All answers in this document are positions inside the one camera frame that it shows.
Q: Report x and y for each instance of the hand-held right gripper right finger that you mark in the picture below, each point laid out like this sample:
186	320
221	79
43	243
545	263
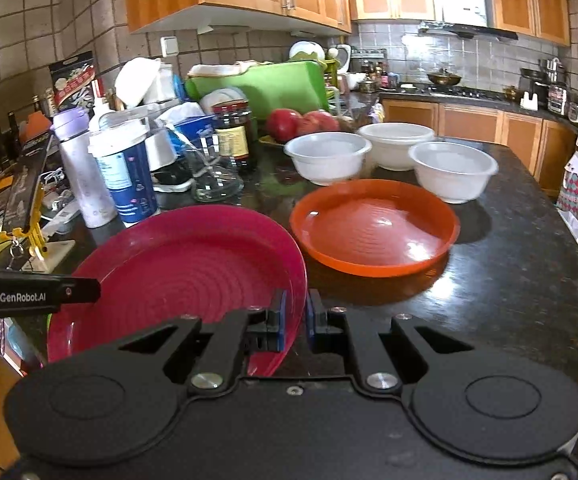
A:
312	325

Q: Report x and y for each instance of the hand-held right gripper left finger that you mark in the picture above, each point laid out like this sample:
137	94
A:
281	322

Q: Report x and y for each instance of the orange plastic plate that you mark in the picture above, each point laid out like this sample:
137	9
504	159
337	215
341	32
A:
374	230

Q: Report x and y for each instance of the magenta plastic plate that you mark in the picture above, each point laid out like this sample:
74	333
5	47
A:
179	270

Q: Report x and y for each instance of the white plastic bowl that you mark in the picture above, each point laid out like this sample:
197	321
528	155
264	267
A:
394	142
326	157
451	172

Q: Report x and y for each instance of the black carton with yellow clamp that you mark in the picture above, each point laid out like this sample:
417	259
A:
26	185

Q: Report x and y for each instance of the lavender water bottle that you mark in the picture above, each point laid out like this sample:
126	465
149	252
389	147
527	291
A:
86	175

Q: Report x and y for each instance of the blue and white tub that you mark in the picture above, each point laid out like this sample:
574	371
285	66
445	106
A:
126	180

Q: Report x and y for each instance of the clear glass cup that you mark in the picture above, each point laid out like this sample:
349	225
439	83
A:
214	180

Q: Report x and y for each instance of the dark sauce jar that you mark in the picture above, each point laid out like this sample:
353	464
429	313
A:
234	135

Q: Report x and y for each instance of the red apples on tray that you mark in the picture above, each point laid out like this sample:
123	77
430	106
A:
283	124

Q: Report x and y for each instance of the red pomegranate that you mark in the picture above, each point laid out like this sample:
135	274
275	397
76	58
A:
321	121

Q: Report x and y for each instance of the blue tissue packet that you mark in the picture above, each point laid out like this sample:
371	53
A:
194	132

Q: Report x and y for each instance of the white bottle with red cap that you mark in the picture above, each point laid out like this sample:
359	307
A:
101	100

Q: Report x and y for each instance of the red and black box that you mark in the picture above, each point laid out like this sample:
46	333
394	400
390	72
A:
71	82

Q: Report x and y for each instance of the white dishes in rack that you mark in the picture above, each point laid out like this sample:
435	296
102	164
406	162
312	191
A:
224	97

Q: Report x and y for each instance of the green cutting board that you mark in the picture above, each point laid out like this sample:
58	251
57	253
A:
269	85

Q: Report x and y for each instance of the white paper bag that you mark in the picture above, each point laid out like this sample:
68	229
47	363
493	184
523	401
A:
136	82

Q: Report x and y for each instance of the green dish rack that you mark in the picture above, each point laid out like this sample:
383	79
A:
329	72

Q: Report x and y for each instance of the wooden lower cabinets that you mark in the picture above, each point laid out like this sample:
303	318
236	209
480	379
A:
469	122

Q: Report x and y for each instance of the white kettle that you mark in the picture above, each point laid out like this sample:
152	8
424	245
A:
344	57

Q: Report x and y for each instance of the white plate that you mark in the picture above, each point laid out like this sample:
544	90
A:
306	51

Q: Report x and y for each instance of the gas stove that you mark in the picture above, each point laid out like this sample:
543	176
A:
469	94

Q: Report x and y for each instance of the black wok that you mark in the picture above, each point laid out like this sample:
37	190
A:
444	78

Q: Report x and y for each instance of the range hood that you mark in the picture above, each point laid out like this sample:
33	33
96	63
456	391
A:
469	32

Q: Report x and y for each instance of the stainless steel pot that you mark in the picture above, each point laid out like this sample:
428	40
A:
553	71

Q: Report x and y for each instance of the white wall socket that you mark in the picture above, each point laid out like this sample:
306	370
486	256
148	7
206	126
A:
169	46

